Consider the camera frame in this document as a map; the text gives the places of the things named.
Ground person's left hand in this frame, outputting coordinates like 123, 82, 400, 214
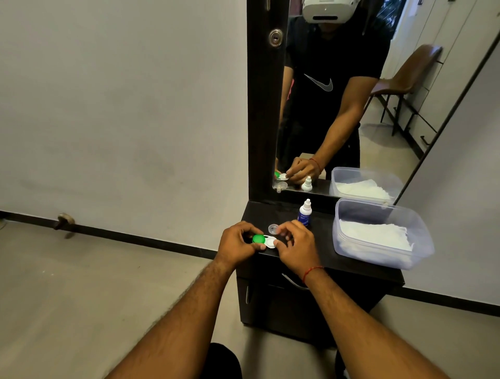
216, 221, 267, 270

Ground person's right hand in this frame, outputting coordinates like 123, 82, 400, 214
273, 220, 323, 279

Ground green white contact lens case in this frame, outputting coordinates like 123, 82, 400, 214
251, 233, 279, 250

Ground person's right forearm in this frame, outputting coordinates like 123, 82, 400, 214
304, 267, 451, 379

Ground person's left forearm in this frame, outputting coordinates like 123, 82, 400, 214
105, 258, 236, 379

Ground white blue solution bottle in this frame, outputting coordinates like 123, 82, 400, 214
298, 199, 313, 227

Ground black dressing cabinet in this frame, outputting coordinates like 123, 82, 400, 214
235, 0, 405, 349

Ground white tissue paper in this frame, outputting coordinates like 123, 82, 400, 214
338, 219, 415, 253

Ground person's black shorts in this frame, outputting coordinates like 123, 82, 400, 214
199, 342, 349, 379

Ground clear plastic container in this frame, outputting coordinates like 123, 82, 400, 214
332, 198, 436, 271

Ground metal door stopper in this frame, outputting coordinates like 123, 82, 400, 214
53, 213, 76, 231

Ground silver drawer handle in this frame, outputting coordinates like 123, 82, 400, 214
282, 273, 309, 291

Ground red thread bracelet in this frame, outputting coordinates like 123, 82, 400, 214
302, 266, 325, 284

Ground wall mirror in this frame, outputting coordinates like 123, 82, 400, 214
272, 0, 500, 205

